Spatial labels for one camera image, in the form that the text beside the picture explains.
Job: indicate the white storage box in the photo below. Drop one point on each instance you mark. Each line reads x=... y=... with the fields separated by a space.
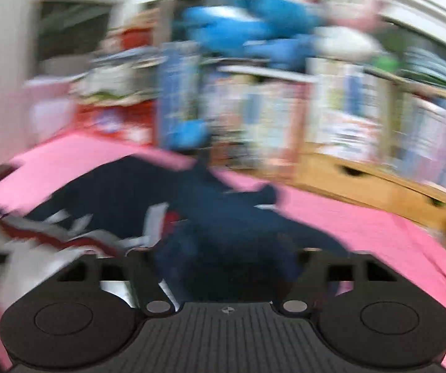
x=48 y=108

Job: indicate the navy jacket with white lining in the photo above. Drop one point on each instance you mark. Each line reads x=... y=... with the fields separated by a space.
x=215 y=217

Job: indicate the stack of papers and booklets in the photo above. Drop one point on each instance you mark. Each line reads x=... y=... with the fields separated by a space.
x=114 y=77

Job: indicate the row of books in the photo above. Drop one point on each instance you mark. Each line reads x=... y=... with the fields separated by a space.
x=347 y=105

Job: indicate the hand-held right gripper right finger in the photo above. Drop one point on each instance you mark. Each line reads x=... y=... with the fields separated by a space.
x=310 y=276

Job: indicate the stack of pale green booklets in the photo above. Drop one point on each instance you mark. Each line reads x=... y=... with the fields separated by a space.
x=437 y=70

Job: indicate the red plastic crate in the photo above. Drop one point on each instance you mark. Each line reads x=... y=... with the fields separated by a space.
x=106 y=124

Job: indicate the white pink plush toy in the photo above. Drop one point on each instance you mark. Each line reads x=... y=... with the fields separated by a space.
x=347 y=19

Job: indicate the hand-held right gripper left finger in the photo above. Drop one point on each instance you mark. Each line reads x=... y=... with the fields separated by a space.
x=145 y=279

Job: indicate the red plastic basket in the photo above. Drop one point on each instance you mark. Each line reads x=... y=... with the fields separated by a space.
x=133 y=35

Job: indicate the pink blanket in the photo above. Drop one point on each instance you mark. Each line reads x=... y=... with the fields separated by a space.
x=382 y=233

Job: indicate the blue plush toy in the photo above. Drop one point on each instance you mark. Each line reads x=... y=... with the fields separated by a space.
x=246 y=23

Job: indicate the wooden drawer organizer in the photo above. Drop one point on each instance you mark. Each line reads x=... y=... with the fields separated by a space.
x=363 y=190

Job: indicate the blue plush ball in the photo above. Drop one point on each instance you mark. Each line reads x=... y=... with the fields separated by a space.
x=190 y=134

